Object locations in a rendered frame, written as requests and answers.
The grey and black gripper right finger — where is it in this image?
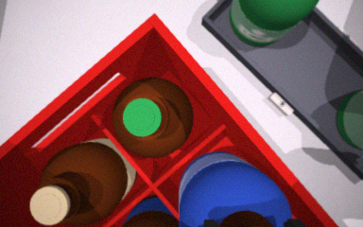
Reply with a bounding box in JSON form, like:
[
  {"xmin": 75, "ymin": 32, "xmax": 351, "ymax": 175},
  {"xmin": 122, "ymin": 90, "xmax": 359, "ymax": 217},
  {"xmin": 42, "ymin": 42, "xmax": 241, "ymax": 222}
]
[{"xmin": 284, "ymin": 218, "xmax": 307, "ymax": 227}]

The brown bottle with green cap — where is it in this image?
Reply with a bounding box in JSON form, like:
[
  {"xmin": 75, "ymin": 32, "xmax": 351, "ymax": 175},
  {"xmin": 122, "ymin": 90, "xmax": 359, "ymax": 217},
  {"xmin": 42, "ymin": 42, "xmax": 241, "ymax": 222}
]
[{"xmin": 112, "ymin": 77, "xmax": 194, "ymax": 158}]

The dark grey rectangular tray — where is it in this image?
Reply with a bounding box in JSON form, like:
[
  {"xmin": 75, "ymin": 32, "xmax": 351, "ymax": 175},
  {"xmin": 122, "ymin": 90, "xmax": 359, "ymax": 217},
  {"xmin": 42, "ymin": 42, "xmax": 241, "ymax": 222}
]
[{"xmin": 204, "ymin": 0, "xmax": 363, "ymax": 181}]

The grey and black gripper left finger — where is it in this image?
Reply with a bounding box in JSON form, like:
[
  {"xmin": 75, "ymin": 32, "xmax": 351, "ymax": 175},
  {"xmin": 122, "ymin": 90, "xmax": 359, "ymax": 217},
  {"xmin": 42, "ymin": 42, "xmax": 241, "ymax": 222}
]
[{"xmin": 204, "ymin": 219, "xmax": 220, "ymax": 227}]

